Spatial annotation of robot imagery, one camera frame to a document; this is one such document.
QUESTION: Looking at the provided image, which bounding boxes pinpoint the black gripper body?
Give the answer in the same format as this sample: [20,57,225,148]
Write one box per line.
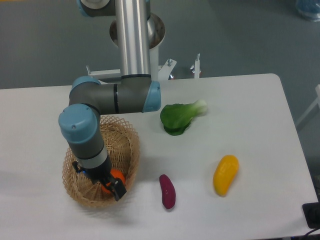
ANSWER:
[80,162,112,185]

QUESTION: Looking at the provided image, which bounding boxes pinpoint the orange fruit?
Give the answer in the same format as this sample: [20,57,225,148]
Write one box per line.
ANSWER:
[101,169,126,195]

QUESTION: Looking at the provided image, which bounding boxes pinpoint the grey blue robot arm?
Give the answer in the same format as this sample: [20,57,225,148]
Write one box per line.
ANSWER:
[58,0,161,201]

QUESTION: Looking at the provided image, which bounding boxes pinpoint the woven wicker basket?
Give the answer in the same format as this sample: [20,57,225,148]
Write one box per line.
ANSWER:
[62,115,140,208]

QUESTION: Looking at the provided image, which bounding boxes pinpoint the purple sweet potato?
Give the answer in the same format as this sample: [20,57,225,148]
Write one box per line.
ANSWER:
[159,174,176,210]

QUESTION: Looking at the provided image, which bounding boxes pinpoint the green bok choy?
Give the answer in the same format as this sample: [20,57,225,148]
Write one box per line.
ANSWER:
[160,99,208,136]

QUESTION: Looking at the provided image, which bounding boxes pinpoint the yellow mango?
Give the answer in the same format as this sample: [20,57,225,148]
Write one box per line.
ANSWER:
[212,155,240,197]

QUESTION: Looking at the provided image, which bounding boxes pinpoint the black device at edge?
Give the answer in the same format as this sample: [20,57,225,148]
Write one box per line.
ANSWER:
[302,202,320,229]

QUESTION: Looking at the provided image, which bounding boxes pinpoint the white furniture leg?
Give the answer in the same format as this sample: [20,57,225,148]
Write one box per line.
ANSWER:
[295,84,320,131]

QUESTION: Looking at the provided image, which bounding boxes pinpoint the blue plastic bag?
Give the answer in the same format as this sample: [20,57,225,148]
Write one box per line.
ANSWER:
[295,0,320,22]

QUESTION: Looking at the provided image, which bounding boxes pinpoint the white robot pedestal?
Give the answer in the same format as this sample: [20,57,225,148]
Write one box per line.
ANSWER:
[85,13,202,85]

